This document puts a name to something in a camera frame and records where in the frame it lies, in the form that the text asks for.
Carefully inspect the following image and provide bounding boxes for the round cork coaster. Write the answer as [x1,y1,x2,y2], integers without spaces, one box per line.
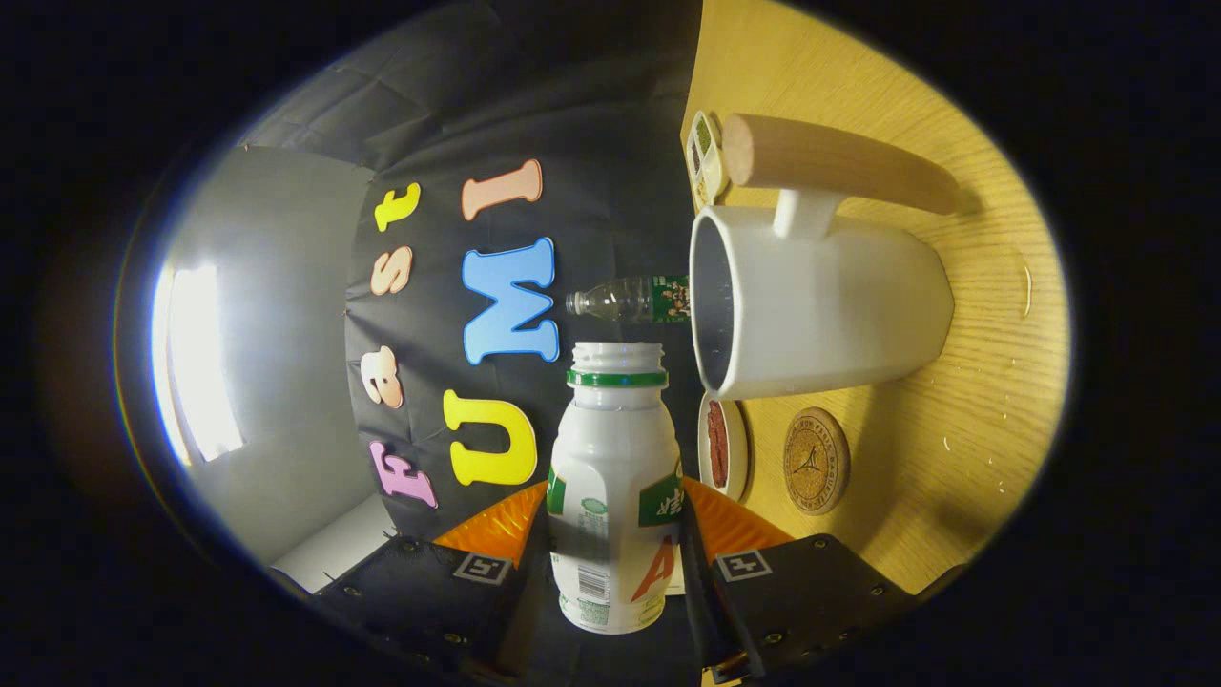
[783,406,852,517]

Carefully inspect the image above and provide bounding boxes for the ceiling light panel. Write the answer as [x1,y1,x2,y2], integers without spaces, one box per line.
[153,262,247,468]

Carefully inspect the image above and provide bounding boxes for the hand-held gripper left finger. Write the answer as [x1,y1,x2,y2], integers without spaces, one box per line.
[310,479,554,683]

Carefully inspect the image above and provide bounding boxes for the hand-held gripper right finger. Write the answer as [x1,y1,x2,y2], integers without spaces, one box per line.
[679,475,921,686]

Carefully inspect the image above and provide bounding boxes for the round beige plate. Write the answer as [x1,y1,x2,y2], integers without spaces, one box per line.
[697,391,751,504]

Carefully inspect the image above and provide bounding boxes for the white juice bottle green collar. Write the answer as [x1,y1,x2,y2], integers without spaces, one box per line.
[547,341,686,635]

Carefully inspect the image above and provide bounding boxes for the white divided dish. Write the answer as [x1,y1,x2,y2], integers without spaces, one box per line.
[685,110,731,211]

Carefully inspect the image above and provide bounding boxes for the red meat slices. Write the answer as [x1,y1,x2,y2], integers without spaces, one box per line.
[707,399,731,488]

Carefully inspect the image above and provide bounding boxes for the clear plastic water bottle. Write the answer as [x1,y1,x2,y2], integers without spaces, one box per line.
[566,275,692,323]

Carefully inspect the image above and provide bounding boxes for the wooden table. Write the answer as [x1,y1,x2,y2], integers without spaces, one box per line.
[679,0,1071,597]

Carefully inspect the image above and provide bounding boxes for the white cup with wooden handle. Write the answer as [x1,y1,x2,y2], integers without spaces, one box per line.
[689,113,964,402]

